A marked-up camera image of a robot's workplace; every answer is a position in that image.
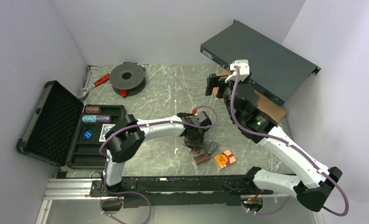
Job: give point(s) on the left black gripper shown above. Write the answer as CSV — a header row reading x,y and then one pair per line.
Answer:
x,y
198,143

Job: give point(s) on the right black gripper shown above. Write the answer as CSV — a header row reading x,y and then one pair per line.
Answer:
x,y
214,80

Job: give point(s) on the grey-green poker chip stack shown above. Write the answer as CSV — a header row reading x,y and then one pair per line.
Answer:
x,y
211,148

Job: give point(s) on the black poker set case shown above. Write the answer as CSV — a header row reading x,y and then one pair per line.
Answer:
x,y
54,132

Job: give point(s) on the red-brown poker chip stack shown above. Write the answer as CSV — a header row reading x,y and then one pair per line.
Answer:
x,y
195,150

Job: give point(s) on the purple poker chip stack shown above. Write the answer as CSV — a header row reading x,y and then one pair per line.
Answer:
x,y
103,118

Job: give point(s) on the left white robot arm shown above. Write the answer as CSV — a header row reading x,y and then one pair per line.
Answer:
x,y
126,137

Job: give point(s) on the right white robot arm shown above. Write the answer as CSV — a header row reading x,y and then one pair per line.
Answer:
x,y
313,184

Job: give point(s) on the dark brown poker chip stack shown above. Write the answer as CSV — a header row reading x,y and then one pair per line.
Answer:
x,y
201,158

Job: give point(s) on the red yellow card box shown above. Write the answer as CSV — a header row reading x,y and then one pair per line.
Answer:
x,y
224,159

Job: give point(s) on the wooden board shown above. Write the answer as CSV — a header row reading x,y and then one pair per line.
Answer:
x,y
270,108

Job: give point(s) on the red clamp under spool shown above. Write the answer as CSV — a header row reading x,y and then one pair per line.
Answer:
x,y
123,93

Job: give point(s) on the black filament spool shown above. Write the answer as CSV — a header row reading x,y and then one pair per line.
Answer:
x,y
128,76

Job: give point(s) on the blue playing card deck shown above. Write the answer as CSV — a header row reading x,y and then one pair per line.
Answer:
x,y
105,129

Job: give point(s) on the blue dealer button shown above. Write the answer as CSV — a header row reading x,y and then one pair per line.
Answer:
x,y
87,134

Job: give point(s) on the blue white poker chip stack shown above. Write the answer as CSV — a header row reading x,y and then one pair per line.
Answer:
x,y
89,118

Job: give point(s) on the copper poker chip stack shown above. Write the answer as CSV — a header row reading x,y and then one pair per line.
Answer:
x,y
92,110

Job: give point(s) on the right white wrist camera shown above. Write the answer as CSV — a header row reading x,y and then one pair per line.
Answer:
x,y
239,68

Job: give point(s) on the dark teal network switch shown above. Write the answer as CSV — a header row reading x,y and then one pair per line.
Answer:
x,y
277,72

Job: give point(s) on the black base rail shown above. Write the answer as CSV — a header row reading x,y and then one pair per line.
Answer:
x,y
179,190

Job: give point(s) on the red handled tool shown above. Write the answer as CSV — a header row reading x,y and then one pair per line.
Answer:
x,y
85,91

